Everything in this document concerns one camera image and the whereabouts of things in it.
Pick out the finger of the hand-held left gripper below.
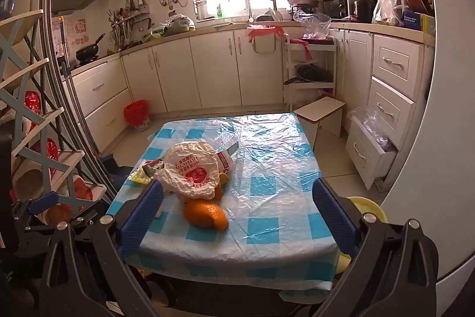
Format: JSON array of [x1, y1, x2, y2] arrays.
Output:
[[13, 193, 57, 228]]

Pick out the red printed bag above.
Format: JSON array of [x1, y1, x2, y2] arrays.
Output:
[[24, 90, 42, 117]]

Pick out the black pan with lid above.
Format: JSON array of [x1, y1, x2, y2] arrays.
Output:
[[284, 64, 333, 85]]

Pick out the metal mop handle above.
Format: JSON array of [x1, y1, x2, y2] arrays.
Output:
[[61, 61, 101, 158]]

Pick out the grey metal door frame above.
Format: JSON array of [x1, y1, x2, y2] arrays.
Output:
[[39, 0, 115, 206]]

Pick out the black toaster oven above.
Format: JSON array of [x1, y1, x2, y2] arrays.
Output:
[[321, 0, 349, 20]]

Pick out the red trash bin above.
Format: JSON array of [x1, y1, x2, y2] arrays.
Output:
[[123, 100, 151, 132]]

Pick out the white drawer cabinet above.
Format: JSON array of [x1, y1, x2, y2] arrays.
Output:
[[345, 32, 425, 191]]

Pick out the red patterned wall sticker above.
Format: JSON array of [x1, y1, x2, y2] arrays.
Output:
[[52, 17, 88, 58]]

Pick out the wall rack with utensils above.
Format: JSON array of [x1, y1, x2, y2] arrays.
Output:
[[107, 0, 151, 50]]

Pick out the blue checked plastic tablecloth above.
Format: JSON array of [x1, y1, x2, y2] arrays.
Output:
[[107, 113, 340, 291]]

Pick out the black wok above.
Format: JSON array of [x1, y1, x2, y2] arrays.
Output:
[[76, 34, 105, 62]]

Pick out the black pot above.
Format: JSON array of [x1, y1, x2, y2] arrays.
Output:
[[352, 0, 375, 22]]

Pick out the white kitchen base cabinets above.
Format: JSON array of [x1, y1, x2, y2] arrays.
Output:
[[70, 22, 373, 150]]

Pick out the blue box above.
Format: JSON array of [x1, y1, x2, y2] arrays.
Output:
[[403, 10, 424, 31]]

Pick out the green vegetable bag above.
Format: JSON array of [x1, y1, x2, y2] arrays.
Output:
[[143, 14, 196, 43]]

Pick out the chrome sink faucet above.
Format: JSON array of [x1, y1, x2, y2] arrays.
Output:
[[227, 0, 255, 22]]

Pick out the white wooden stool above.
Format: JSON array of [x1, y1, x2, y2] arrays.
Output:
[[293, 96, 346, 150]]

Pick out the white refrigerator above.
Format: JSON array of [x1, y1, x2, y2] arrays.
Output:
[[379, 0, 475, 280]]

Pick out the crumpled clear plastic bag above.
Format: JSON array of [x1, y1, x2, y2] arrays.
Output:
[[293, 10, 332, 40]]

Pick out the yellow snack packet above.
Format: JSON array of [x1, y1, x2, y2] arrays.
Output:
[[128, 168, 151, 186]]

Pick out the large orange peel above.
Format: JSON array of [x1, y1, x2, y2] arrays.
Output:
[[183, 198, 229, 231]]

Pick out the red hanging plastic bag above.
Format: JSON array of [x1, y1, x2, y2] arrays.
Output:
[[248, 24, 286, 54]]

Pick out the clear bag in drawer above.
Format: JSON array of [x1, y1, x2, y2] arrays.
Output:
[[347, 106, 398, 154]]

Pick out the clear bag with food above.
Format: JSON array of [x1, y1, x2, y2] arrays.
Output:
[[372, 0, 403, 26]]

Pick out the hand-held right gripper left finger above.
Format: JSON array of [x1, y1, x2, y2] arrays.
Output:
[[39, 179, 166, 317]]

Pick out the yellow plastic basin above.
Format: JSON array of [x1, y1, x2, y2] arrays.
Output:
[[338, 196, 388, 273]]

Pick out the white trolley rack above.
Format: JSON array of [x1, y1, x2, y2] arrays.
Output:
[[283, 33, 338, 113]]

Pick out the white red-printed plastic bag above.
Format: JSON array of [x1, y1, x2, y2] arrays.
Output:
[[156, 141, 223, 201]]

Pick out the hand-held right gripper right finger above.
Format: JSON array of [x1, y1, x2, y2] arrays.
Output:
[[312, 176, 442, 317]]

